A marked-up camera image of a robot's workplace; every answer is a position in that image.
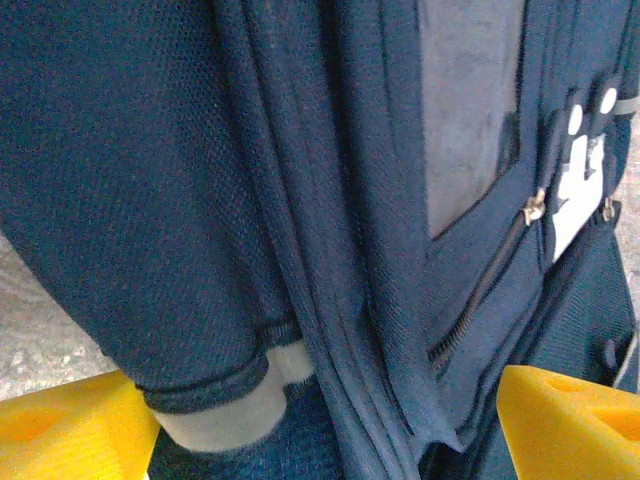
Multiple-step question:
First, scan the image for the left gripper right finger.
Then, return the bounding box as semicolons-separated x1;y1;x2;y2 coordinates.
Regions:
496;364;640;480

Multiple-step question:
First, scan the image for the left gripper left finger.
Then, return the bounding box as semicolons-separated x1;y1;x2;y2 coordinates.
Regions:
0;371;162;480

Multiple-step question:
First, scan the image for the navy blue backpack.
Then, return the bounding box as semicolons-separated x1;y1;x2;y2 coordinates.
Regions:
0;0;640;480

